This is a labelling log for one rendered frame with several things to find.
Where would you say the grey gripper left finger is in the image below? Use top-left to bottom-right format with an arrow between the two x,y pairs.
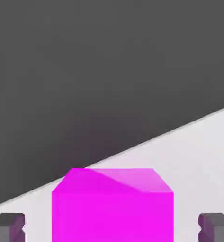
0,212 -> 26,242

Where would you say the small magenta cube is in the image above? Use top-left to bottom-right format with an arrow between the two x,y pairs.
51,167 -> 174,242

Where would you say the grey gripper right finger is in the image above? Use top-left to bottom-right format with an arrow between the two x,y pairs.
198,212 -> 224,242

